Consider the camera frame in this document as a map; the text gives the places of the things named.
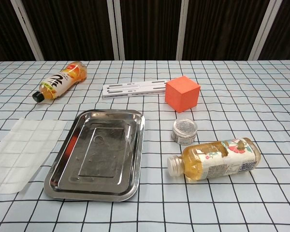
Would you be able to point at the translucent plastic sheet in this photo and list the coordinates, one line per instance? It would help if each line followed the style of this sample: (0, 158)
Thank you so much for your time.
(24, 154)

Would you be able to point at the small clear round jar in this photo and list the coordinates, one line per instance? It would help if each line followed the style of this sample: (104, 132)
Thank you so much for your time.
(185, 131)

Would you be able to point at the orange cube block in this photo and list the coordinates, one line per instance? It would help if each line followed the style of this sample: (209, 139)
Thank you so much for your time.
(181, 94)

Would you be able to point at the silver metal tray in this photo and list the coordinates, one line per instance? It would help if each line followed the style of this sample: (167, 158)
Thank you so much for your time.
(96, 157)

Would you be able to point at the floral label tea bottle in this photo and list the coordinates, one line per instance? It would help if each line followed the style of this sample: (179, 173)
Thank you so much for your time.
(217, 159)

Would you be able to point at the orange drink bottle black cap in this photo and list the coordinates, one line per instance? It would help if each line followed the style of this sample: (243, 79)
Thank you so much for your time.
(60, 83)

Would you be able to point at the checkered blue tablecloth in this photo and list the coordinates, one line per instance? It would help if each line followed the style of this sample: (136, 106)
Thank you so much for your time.
(207, 198)

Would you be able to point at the white slotted folding stand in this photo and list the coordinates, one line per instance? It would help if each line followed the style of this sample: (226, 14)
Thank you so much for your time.
(133, 88)

